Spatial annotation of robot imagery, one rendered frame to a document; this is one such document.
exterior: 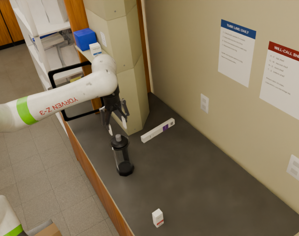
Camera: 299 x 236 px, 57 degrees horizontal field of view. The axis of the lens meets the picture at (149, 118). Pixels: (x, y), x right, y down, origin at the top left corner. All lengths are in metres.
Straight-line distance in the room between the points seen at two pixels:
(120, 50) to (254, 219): 1.09
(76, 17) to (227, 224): 1.41
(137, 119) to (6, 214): 0.94
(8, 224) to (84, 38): 1.02
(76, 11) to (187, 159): 1.10
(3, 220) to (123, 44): 1.00
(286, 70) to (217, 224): 0.75
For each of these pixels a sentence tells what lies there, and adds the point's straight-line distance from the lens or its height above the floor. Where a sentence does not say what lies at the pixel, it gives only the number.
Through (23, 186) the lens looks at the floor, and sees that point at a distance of 3.19.
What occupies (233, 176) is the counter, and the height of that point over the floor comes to 0.94.
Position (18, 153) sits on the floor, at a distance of 3.59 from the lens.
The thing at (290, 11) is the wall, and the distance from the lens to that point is 1.17.
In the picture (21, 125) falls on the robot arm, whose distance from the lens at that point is 1.24.
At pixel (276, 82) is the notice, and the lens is 1.28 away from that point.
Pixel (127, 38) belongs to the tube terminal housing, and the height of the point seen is 1.59.
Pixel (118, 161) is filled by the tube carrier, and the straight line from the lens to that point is 1.55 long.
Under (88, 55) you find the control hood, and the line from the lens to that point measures 1.65.
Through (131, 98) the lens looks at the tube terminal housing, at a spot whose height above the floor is 1.22.
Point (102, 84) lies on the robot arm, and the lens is 1.08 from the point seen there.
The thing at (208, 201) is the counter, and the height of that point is 0.94.
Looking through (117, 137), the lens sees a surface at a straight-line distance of 1.46.
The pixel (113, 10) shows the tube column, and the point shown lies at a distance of 1.49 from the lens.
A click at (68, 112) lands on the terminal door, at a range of 2.01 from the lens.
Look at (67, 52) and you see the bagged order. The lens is 2.88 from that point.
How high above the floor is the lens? 2.16
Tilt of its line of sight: 38 degrees down
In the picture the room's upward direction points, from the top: 7 degrees counter-clockwise
